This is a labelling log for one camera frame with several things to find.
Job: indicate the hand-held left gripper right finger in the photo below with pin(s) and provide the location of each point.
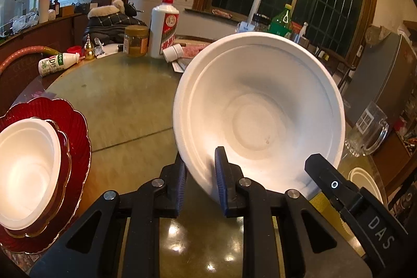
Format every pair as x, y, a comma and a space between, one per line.
221, 182

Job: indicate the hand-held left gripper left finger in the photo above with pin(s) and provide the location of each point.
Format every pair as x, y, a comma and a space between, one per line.
180, 190

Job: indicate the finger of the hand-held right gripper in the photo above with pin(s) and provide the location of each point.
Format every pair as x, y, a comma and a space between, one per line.
325, 173

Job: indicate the cream ribbed plastic bowl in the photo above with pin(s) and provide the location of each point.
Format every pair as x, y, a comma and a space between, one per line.
363, 182

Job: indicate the white foam bowl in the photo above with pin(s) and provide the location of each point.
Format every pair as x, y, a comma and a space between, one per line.
254, 108
26, 173

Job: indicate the red scalloped fruit bowl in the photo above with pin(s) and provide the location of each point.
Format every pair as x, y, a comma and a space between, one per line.
79, 147

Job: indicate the clear glass pitcher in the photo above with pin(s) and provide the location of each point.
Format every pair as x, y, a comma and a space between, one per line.
368, 134

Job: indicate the grey refrigerator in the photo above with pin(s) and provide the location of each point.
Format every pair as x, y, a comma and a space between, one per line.
381, 79

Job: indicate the dark wooden chair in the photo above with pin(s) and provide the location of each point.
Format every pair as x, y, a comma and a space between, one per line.
338, 63

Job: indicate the white booklet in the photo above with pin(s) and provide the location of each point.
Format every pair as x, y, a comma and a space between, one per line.
179, 65

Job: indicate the pink sliced meat tray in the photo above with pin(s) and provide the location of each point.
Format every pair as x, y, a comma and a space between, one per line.
194, 51

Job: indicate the small white cup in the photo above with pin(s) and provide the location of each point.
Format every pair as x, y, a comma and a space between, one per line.
172, 53

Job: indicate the white spray bottle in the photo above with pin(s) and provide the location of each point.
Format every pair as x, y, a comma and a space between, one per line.
303, 29

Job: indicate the crumpled plastic bag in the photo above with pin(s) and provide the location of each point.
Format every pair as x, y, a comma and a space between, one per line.
376, 35

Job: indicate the red box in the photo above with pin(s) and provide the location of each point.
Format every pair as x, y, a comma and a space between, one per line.
295, 27

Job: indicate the brown paste jar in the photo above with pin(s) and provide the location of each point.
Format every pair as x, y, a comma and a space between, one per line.
136, 42

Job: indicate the green plastic bottle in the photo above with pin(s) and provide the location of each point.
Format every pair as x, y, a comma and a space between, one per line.
280, 24

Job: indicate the blue and white box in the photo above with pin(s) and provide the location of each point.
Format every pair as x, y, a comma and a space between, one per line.
245, 26

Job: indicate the white liquor bottle red cap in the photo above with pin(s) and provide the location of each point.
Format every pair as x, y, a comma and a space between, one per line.
163, 32

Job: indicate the clear bottle with black lid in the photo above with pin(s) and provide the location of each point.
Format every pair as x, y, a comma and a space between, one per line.
260, 20

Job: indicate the gold gourd ornament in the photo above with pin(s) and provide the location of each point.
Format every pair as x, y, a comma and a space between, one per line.
89, 50

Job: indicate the white paper roll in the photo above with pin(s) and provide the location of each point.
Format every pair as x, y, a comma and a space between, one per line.
254, 9

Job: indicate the red lid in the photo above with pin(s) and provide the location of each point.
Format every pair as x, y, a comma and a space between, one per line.
74, 50

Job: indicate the white and green drink bottle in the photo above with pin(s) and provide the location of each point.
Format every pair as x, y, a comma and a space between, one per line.
55, 64

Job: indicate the dark jacket with fur trim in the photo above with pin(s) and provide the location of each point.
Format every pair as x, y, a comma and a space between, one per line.
114, 22

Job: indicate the small dark bottle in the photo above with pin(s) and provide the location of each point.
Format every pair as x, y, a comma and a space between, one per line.
56, 7

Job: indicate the white plastic bag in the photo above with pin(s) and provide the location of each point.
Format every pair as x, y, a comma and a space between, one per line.
26, 21

